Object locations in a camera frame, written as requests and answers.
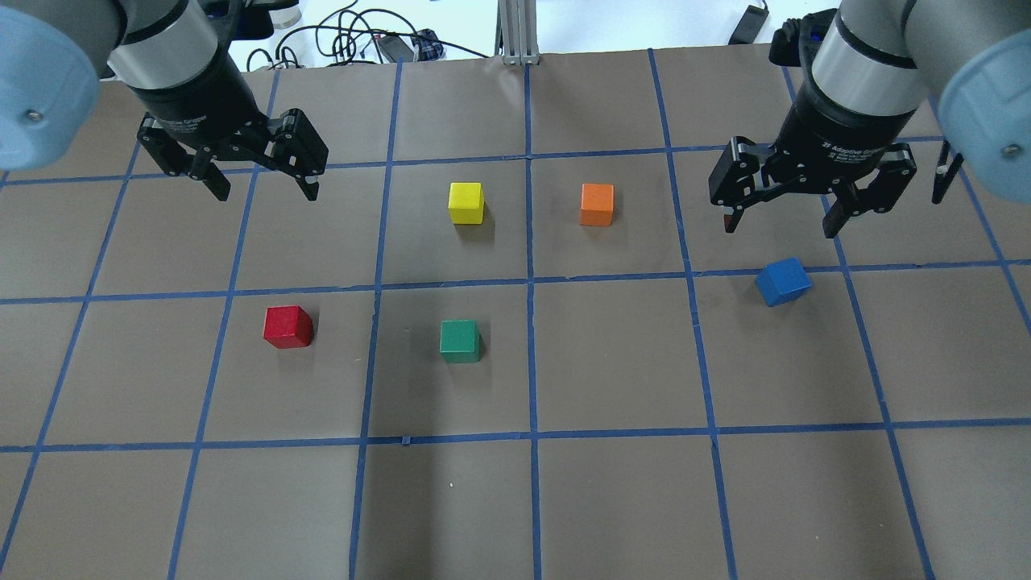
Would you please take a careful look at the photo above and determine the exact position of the blue wooden block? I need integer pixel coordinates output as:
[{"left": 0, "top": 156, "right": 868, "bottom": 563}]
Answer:
[{"left": 755, "top": 257, "right": 813, "bottom": 308}]

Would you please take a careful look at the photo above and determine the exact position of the yellow wooden block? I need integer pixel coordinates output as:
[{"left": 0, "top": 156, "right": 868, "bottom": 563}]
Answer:
[{"left": 448, "top": 181, "right": 486, "bottom": 225}]

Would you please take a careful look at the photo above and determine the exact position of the orange wooden block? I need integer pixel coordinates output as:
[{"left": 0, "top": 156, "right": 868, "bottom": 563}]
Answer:
[{"left": 579, "top": 183, "right": 616, "bottom": 227}]

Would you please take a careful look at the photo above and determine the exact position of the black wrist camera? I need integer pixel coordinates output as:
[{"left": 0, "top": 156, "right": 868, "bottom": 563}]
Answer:
[{"left": 768, "top": 8, "right": 838, "bottom": 68}]

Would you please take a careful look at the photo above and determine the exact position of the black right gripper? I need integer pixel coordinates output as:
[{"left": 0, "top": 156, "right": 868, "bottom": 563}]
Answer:
[{"left": 708, "top": 103, "right": 917, "bottom": 238}]

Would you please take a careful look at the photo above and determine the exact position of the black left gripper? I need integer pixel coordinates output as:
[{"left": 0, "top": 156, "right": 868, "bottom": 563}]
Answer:
[{"left": 135, "top": 66, "right": 329, "bottom": 202}]

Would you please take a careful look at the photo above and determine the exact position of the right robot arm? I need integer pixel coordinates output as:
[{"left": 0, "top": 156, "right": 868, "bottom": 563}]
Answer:
[{"left": 708, "top": 1, "right": 1030, "bottom": 238}]

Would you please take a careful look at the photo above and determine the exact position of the aluminium frame post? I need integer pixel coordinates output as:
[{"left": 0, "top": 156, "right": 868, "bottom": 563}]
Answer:
[{"left": 495, "top": 0, "right": 540, "bottom": 66}]

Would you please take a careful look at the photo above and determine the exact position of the green wooden block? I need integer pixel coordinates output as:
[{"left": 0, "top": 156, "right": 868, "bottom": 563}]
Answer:
[{"left": 439, "top": 319, "right": 483, "bottom": 364}]

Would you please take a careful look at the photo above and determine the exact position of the black cable bundle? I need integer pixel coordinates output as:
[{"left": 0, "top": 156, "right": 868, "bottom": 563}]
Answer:
[{"left": 246, "top": 0, "right": 492, "bottom": 72}]

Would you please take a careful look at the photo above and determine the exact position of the black power adapter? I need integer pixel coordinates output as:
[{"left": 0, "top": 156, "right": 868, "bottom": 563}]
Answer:
[{"left": 728, "top": 3, "right": 770, "bottom": 45}]

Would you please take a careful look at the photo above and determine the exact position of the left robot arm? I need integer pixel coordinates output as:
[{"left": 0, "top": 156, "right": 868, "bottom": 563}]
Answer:
[{"left": 1, "top": 1, "right": 329, "bottom": 201}]

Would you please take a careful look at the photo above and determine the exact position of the brown paper table mat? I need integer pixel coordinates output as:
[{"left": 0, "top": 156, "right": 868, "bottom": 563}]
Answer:
[{"left": 1, "top": 45, "right": 1030, "bottom": 579}]

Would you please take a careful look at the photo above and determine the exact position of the red wooden block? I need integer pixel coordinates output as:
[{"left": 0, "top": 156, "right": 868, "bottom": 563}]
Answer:
[{"left": 262, "top": 304, "right": 314, "bottom": 350}]

